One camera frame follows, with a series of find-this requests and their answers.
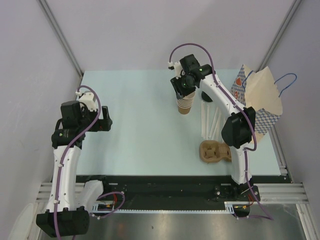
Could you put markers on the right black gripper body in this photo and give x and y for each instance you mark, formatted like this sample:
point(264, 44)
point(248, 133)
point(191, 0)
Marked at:
point(182, 85)

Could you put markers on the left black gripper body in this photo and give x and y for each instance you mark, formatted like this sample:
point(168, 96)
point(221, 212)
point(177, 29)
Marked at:
point(100, 124)

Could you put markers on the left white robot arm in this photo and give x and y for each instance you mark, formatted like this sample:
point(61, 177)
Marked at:
point(67, 213)

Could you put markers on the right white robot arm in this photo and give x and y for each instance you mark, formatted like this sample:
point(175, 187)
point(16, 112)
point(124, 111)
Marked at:
point(239, 128)

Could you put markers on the stack of brown paper cups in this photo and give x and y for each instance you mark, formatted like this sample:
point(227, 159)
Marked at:
point(184, 104)

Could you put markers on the stack of black lids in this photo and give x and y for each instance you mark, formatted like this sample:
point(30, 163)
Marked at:
point(205, 97)

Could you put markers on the white wrapped straw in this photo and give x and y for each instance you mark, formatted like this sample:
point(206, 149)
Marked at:
point(203, 119)
point(214, 122)
point(216, 131)
point(207, 121)

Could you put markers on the brown cardboard cup carrier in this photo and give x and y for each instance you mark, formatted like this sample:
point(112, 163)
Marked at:
point(211, 151)

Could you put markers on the blue checkered paper bag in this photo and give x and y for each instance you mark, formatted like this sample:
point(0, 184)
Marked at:
point(259, 90)

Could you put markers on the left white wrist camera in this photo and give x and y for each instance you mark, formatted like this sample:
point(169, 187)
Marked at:
point(88, 99)

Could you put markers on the white cable duct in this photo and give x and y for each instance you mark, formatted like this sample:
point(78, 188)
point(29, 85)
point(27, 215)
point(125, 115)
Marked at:
point(228, 209)

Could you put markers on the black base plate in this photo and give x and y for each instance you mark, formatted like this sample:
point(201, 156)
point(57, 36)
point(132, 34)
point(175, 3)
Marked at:
point(211, 188)

